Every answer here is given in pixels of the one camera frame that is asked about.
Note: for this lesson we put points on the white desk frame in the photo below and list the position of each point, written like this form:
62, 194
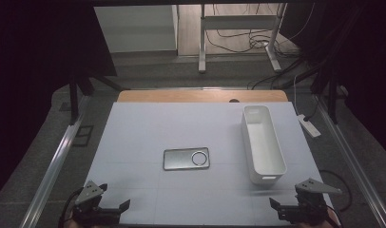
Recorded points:
238, 22

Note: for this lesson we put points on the person's left hand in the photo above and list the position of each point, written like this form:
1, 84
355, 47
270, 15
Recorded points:
74, 224

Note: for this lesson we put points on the wooden table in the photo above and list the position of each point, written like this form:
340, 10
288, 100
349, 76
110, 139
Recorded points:
181, 96

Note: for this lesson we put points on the aluminium rail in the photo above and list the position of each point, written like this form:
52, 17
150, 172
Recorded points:
349, 148
54, 161

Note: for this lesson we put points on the white cabinet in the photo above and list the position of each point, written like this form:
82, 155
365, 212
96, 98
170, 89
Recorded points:
134, 28

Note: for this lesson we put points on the white plastic bin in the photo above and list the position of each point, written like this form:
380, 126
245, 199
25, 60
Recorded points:
264, 148

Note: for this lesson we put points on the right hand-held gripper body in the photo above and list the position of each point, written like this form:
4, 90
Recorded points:
311, 196

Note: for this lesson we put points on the black stand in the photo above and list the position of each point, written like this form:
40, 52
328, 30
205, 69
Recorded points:
333, 98
73, 98

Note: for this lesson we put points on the white power strip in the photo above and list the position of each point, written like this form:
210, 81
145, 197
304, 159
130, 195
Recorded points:
309, 126

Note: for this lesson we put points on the pale grey table mat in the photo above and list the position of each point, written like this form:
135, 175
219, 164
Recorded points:
143, 133

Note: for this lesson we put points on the person's right hand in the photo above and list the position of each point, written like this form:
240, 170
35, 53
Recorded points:
333, 220

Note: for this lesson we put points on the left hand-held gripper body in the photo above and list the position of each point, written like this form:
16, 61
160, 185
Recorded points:
88, 194

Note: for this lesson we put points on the black curtain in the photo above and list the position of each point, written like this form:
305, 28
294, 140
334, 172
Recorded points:
362, 47
39, 47

